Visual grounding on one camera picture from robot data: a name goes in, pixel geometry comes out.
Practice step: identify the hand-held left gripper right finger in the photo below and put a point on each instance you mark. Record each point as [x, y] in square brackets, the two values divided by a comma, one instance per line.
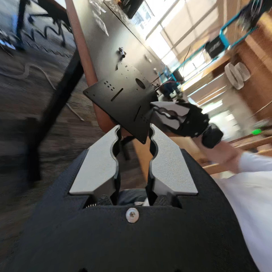
[174, 170]

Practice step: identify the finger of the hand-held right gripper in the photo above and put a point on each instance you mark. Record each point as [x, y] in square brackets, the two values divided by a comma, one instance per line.
[170, 122]
[174, 106]

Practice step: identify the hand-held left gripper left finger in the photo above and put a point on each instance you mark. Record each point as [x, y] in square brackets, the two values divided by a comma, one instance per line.
[93, 170]

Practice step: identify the black metal base plate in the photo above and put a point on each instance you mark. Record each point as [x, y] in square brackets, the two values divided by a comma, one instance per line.
[119, 110]

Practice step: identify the person's right hand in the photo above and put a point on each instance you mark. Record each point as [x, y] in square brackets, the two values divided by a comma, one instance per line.
[225, 157]

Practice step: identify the white round ceiling lamp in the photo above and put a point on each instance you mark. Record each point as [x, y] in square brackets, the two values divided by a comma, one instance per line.
[235, 74]

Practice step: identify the silver cross wrench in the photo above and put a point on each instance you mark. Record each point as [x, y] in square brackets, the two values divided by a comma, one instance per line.
[122, 52]

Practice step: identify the scattered group of screw bags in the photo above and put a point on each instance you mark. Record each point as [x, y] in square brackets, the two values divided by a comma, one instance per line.
[101, 20]

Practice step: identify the black office chair base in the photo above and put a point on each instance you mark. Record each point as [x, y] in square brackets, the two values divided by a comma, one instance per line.
[57, 12]

